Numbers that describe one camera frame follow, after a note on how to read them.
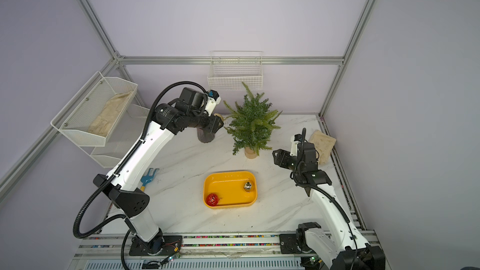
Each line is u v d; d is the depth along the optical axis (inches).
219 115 26.1
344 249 15.7
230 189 35.0
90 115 29.4
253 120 30.8
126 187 16.9
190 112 21.9
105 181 17.0
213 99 25.1
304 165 23.7
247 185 33.8
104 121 30.2
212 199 32.0
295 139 28.6
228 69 37.4
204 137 41.0
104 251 28.8
